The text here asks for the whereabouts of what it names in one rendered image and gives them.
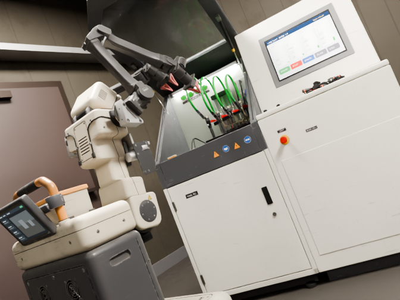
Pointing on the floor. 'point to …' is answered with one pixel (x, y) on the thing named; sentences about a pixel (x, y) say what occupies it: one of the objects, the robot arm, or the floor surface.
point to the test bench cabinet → (272, 284)
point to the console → (335, 147)
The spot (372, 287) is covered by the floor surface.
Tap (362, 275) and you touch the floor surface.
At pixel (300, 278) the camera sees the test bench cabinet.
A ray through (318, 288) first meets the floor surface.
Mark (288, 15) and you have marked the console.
